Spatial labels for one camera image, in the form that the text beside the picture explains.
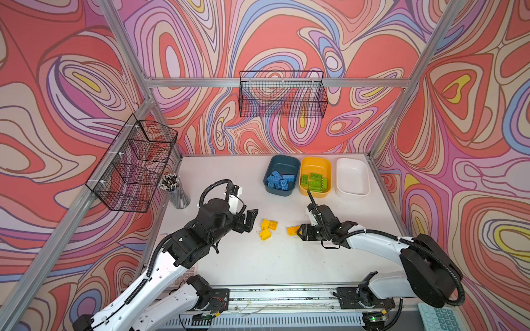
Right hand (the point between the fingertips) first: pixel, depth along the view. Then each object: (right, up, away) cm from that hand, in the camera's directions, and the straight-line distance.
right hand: (304, 236), depth 88 cm
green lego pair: (+13, +22, +14) cm, 29 cm away
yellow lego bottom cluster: (-17, +1, 0) cm, 17 cm away
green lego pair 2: (+9, +20, +16) cm, 27 cm away
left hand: (-23, +16, -19) cm, 33 cm away
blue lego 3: (-5, +25, +17) cm, 31 cm away
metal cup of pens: (-58, +23, -1) cm, 62 cm away
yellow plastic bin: (+13, +32, +25) cm, 42 cm away
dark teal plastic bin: (-6, +32, +27) cm, 42 cm away
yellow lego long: (-5, +2, +2) cm, 5 cm away
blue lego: (-7, +22, +16) cm, 28 cm away
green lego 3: (+8, +22, +17) cm, 29 cm away
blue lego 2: (-11, +27, +20) cm, 35 cm away
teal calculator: (+41, -22, -19) cm, 51 cm away
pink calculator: (-44, -8, -21) cm, 50 cm away
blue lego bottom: (-14, +24, +16) cm, 32 cm away
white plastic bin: (+29, +26, +20) cm, 44 cm away
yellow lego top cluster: (-17, +5, +3) cm, 18 cm away
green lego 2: (+10, +25, +20) cm, 34 cm away
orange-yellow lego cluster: (-14, +4, +3) cm, 15 cm away
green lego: (+3, +24, +17) cm, 30 cm away
